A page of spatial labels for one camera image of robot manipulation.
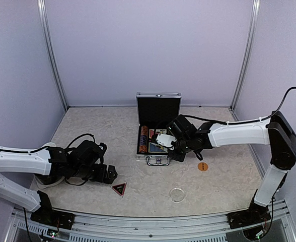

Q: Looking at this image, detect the left rear aluminium post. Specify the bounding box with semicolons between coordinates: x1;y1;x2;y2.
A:
37;0;69;112

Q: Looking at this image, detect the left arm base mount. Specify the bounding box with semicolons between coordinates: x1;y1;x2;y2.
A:
31;191;75;230

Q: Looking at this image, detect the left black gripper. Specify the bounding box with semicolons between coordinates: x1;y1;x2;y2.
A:
72;163;117;184

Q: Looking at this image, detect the aluminium poker case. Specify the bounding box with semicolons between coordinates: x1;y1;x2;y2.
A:
136;92;181;166

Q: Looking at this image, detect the front aluminium frame rail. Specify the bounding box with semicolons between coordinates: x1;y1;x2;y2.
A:
11;201;296;242

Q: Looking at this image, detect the orange big blind button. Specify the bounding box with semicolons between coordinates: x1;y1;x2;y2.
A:
198;162;208;171

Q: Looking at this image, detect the clear round dealer puck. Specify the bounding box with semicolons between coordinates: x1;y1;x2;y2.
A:
169;188;186;203

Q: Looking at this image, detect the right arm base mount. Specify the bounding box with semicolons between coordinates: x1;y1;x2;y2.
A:
227;199;271;229

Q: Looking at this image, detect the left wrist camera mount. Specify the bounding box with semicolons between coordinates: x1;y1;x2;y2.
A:
99;142;107;157

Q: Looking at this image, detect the blue playing card deck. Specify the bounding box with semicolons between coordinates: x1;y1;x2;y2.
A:
148;142;168;153

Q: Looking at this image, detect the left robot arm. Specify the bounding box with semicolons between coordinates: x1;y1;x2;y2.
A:
0;139;117;224

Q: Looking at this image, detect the right rear aluminium post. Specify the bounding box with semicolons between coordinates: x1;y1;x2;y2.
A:
230;0;260;111

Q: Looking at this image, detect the clear round tray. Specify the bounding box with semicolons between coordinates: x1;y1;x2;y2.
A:
31;142;67;189

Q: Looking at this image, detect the aluminium post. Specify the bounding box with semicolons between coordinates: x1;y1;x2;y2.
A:
37;0;69;112
230;0;260;111

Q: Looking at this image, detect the left chip row in case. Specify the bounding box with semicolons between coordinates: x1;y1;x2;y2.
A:
138;126;149;153

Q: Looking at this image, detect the red playing card deck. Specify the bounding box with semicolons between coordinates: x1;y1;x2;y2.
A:
149;129;167;139

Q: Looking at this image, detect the red triangular dealer button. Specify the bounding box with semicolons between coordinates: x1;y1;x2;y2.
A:
111;183;127;197

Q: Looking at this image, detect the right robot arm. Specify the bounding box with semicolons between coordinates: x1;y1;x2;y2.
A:
156;108;296;224

